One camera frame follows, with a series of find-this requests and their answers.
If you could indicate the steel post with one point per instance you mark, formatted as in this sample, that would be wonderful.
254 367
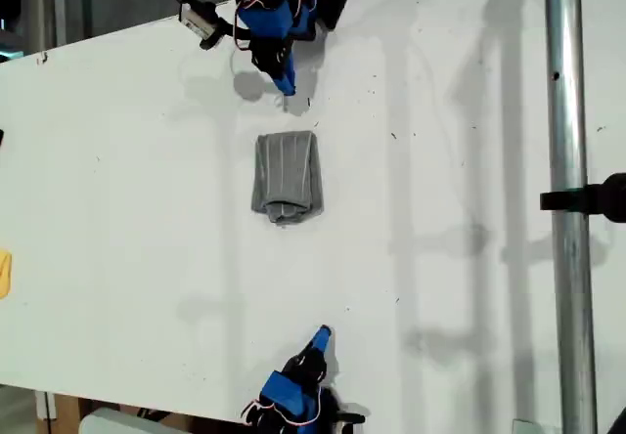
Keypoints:
567 111

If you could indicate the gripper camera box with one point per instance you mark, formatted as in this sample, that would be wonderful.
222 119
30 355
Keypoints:
195 16
352 419

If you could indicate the wooden table leg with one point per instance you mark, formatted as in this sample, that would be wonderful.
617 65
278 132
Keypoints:
68 414

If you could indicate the black clamp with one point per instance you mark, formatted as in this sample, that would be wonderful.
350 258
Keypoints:
587 199

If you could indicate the white box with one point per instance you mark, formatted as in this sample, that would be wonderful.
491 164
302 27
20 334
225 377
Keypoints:
112 424

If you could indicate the yellow object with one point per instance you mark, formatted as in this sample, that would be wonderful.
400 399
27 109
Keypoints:
4 275

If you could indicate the dark round object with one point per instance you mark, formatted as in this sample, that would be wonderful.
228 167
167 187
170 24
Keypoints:
7 1

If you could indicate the grey striped towel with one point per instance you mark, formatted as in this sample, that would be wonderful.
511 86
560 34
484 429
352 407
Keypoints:
286 175

